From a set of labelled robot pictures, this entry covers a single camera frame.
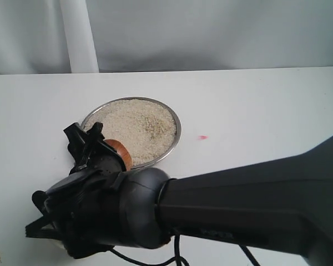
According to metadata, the brown wooden cup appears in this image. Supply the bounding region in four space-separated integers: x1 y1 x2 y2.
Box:
104 139 133 171

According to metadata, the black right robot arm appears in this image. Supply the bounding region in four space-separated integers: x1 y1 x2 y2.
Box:
26 122 333 265

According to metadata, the white backdrop curtain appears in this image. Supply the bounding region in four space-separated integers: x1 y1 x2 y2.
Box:
0 1 333 74

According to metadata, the white bowl of rice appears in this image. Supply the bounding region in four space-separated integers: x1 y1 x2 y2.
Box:
50 239 66 250

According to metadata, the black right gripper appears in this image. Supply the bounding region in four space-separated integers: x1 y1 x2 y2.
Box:
25 122 126 259

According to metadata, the steel plate of rice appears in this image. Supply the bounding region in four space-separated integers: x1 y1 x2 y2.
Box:
81 97 181 169

